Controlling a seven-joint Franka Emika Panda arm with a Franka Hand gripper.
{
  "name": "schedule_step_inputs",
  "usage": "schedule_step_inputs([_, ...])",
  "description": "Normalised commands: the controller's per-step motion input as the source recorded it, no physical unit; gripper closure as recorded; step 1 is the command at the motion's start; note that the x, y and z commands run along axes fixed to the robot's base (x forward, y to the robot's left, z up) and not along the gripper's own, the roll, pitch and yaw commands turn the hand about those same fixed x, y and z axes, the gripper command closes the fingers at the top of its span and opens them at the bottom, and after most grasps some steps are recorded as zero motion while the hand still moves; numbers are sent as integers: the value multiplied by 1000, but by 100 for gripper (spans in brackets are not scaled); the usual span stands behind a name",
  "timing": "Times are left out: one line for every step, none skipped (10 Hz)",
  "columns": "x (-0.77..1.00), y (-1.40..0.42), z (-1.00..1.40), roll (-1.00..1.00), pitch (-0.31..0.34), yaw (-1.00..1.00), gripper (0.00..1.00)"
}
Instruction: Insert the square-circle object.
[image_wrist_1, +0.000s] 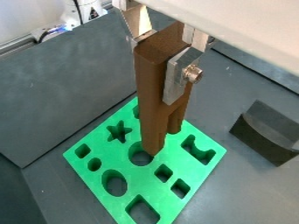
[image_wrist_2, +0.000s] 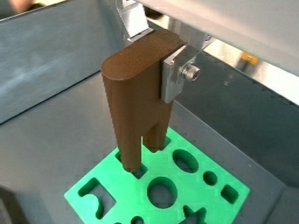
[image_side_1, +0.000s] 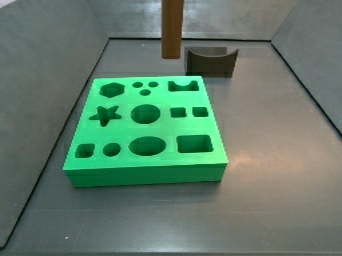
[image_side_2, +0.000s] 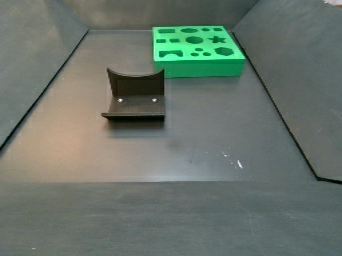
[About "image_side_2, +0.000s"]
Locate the black curved holder stand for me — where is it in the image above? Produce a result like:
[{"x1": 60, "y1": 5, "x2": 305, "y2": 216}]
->
[{"x1": 102, "y1": 69, "x2": 166, "y2": 120}]

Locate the green shape sorter box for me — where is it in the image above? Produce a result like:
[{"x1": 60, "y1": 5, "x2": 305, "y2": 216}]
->
[{"x1": 153, "y1": 25, "x2": 246, "y2": 78}]

